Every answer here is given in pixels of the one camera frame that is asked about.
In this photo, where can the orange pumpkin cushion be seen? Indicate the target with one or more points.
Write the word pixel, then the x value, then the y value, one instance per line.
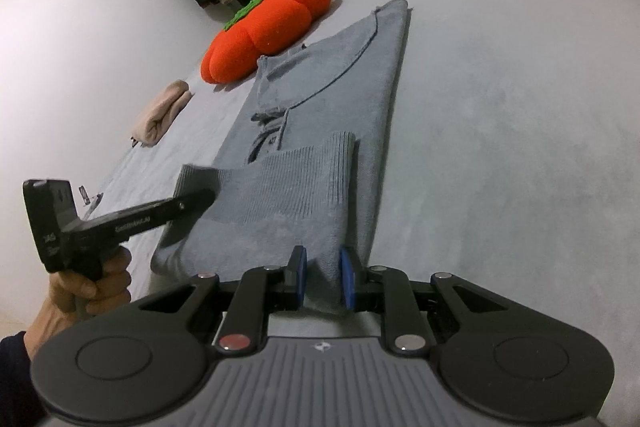
pixel 275 22

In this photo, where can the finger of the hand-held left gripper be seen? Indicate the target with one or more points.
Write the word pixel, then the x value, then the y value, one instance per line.
pixel 195 203

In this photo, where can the person's left hand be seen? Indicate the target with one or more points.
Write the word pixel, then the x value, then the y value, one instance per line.
pixel 75 302

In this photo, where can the grey knit sweater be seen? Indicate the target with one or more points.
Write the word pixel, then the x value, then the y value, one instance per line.
pixel 325 107

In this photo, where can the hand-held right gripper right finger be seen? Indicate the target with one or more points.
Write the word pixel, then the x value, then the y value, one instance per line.
pixel 347 279

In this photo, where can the beige folded cloth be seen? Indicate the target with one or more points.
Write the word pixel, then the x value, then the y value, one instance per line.
pixel 160 112

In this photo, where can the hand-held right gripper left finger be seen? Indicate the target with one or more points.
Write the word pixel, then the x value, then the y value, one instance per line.
pixel 298 279

